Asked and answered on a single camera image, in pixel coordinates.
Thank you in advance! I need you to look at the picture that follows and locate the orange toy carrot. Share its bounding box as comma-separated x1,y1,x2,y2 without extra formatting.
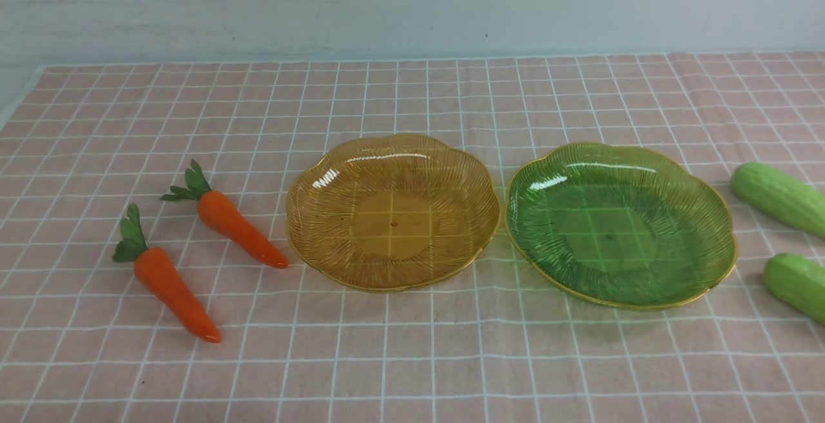
160,159,289,268
112,203,223,344

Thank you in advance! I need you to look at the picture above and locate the green ribbed plastic plate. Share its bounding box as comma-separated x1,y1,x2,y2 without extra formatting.
505,142,739,311

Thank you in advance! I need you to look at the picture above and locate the pink checkered tablecloth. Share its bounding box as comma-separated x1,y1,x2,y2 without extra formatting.
1,52,823,422

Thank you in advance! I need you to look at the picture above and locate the amber ribbed plastic plate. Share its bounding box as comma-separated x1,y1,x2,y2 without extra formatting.
286,134,503,293

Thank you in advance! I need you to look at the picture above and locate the green toy cucumber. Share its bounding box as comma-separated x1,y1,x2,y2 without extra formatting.
730,162,824,238
762,252,824,324

